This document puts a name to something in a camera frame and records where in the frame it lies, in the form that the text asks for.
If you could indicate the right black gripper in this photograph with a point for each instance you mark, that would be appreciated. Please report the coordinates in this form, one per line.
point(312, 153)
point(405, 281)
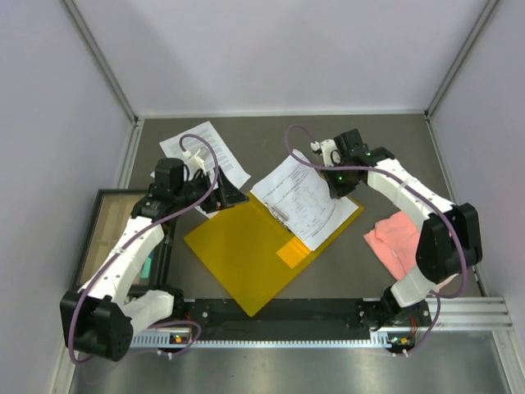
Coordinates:
point(337, 191)

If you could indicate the black framed wooden tray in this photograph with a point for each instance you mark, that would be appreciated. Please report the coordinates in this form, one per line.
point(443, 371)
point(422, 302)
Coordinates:
point(111, 210)

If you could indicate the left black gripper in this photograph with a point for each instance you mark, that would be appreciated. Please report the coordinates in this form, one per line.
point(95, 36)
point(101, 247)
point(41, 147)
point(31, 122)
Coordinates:
point(228, 194)

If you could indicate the left aluminium frame post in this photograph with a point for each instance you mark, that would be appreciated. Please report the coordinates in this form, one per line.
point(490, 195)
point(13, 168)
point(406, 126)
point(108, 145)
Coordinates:
point(94, 50)

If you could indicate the printed paper sheet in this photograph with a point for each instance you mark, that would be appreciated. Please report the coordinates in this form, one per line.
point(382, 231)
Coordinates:
point(327, 220)

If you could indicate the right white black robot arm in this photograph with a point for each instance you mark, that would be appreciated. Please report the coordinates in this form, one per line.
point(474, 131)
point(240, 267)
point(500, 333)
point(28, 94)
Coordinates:
point(449, 234)

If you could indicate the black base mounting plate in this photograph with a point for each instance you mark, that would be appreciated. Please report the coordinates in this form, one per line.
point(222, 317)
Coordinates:
point(297, 319)

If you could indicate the aluminium frame post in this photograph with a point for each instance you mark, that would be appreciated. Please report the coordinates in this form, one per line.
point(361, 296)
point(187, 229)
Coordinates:
point(486, 14)
point(94, 50)

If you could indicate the pink cloth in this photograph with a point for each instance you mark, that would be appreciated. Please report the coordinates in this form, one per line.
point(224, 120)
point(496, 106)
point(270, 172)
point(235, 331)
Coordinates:
point(394, 241)

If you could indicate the grey slotted cable duct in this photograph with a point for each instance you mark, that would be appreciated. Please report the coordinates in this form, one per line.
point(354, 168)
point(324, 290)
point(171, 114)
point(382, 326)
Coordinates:
point(153, 339)

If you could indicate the yellow plastic folder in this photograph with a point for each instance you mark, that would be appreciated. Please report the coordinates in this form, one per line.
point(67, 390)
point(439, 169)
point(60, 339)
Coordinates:
point(252, 255)

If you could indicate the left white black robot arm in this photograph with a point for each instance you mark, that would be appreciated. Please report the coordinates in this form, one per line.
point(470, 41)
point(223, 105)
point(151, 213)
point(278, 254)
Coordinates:
point(97, 319)

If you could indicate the right aluminium frame post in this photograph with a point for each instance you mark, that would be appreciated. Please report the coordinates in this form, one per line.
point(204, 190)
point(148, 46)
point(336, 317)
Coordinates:
point(486, 14)

